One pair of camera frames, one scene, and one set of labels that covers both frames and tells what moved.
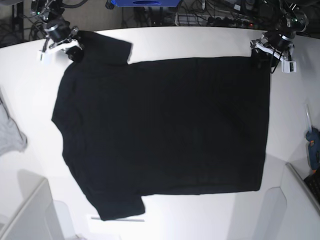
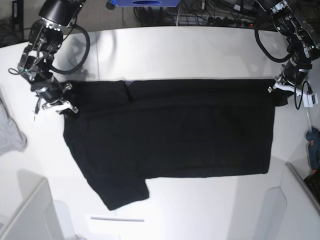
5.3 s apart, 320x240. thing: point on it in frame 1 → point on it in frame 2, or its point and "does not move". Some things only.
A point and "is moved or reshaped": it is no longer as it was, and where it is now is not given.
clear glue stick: x=308 y=122 does not move
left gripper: x=277 y=44 → x=293 y=78
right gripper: x=61 y=35 → x=52 y=92
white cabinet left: x=35 y=218 does not move
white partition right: x=291 y=212 does not move
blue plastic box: x=146 y=3 does not move
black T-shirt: x=182 y=127 is moved or reshaped
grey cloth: x=12 y=139 does not move
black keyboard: x=313 y=183 does not move
